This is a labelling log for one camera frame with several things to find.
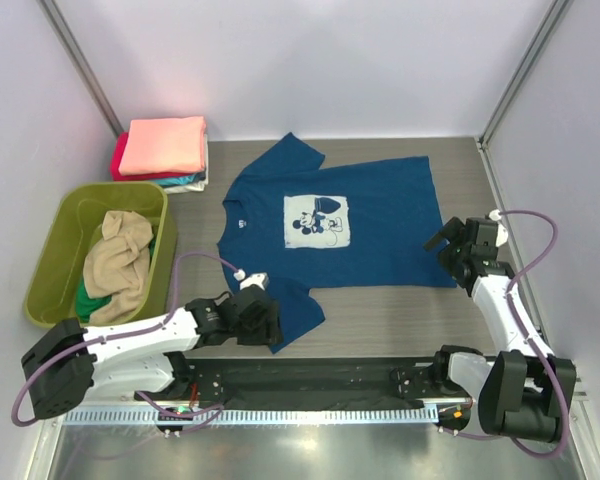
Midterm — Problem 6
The folded magenta t shirt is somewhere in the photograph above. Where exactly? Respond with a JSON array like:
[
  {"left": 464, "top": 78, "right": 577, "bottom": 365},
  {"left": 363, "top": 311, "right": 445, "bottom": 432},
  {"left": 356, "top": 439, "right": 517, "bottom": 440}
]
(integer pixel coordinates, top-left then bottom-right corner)
[{"left": 109, "top": 132, "right": 129, "bottom": 181}]

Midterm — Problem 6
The green t shirt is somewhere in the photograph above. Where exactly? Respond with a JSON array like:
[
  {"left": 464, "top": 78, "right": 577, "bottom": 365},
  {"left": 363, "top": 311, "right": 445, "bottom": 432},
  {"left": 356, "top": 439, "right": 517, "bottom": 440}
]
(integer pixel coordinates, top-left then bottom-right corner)
[{"left": 75, "top": 238, "right": 155, "bottom": 325}]

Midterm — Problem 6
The left aluminium frame post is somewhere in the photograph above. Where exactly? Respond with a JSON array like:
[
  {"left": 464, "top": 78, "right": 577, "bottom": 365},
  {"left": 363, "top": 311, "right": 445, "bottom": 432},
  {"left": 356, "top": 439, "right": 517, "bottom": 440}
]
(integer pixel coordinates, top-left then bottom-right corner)
[{"left": 37, "top": 0, "right": 123, "bottom": 136}]

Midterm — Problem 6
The blue mickey t shirt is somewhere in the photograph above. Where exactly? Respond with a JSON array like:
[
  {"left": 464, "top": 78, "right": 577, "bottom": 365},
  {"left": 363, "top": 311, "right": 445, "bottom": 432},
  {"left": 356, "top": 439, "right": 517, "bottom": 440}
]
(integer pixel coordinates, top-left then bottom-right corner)
[{"left": 218, "top": 134, "right": 456, "bottom": 353}]

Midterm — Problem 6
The olive green plastic bin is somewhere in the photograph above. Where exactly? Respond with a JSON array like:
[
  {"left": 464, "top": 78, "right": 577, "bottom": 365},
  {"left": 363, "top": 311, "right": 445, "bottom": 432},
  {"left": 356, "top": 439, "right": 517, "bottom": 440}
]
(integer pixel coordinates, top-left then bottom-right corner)
[{"left": 24, "top": 182, "right": 177, "bottom": 329}]

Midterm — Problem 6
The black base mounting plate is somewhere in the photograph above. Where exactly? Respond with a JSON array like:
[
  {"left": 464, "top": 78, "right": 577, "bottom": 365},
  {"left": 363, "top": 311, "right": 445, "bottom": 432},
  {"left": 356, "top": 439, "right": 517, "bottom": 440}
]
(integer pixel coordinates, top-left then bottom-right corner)
[{"left": 132, "top": 357, "right": 491, "bottom": 401}]

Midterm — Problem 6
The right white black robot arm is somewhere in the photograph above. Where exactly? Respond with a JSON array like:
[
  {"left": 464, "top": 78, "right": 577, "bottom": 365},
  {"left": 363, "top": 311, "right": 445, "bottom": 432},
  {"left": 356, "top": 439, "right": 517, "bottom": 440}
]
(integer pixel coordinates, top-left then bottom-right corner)
[{"left": 424, "top": 210, "right": 577, "bottom": 449}]

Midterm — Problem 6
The aluminium frame post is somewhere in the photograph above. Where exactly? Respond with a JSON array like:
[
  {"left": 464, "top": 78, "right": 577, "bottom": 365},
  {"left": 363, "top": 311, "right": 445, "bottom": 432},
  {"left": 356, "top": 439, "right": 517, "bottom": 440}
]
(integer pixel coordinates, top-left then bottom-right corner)
[
  {"left": 478, "top": 0, "right": 573, "bottom": 147},
  {"left": 37, "top": 0, "right": 123, "bottom": 136}
]

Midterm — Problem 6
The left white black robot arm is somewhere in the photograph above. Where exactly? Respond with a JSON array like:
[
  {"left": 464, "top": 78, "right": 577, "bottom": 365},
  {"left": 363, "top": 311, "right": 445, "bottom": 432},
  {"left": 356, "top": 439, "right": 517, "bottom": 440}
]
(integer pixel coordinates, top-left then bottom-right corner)
[{"left": 12, "top": 285, "right": 283, "bottom": 426}]

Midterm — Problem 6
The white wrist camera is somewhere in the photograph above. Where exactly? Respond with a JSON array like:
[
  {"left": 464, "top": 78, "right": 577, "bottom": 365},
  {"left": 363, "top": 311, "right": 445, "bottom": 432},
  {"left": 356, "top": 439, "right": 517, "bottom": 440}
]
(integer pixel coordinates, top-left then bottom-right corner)
[
  {"left": 233, "top": 269, "right": 269, "bottom": 290},
  {"left": 487, "top": 210, "right": 509, "bottom": 248}
]

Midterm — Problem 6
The folded salmon pink t shirt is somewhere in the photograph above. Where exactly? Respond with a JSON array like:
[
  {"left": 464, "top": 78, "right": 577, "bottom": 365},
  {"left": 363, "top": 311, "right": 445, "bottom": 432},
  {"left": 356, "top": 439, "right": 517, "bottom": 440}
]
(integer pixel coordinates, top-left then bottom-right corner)
[{"left": 119, "top": 116, "right": 206, "bottom": 176}]

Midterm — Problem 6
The white slotted cable duct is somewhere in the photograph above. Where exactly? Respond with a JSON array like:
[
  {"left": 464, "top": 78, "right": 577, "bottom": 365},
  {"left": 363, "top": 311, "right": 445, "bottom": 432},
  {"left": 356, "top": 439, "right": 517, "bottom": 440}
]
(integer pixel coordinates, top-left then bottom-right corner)
[{"left": 63, "top": 405, "right": 439, "bottom": 427}]

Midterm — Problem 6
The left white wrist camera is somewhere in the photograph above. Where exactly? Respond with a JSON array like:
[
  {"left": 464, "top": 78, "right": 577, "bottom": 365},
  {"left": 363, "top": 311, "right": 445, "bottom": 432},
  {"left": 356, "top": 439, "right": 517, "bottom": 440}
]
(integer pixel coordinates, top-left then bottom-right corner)
[{"left": 233, "top": 269, "right": 269, "bottom": 290}]

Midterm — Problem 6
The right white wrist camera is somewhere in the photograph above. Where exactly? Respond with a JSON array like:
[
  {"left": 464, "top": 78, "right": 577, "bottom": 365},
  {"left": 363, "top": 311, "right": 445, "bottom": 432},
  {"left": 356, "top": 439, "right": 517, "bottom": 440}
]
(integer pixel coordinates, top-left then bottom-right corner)
[{"left": 487, "top": 210, "right": 509, "bottom": 248}]

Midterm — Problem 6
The folded teal t shirt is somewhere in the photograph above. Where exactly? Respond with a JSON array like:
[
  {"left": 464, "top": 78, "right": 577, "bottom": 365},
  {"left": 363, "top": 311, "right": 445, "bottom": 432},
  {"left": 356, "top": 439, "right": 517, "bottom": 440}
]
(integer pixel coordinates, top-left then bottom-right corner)
[{"left": 151, "top": 172, "right": 208, "bottom": 188}]

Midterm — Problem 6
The beige t shirt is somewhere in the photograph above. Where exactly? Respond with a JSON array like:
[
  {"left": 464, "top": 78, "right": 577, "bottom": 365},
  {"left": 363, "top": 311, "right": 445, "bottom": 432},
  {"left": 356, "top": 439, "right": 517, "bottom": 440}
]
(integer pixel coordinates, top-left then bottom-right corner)
[{"left": 83, "top": 210, "right": 154, "bottom": 326}]

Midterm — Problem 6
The right aluminium frame post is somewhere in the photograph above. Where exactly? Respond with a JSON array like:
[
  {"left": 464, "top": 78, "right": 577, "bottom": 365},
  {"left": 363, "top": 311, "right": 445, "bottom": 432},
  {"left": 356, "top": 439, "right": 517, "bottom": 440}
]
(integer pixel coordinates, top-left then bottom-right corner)
[{"left": 478, "top": 0, "right": 573, "bottom": 147}]

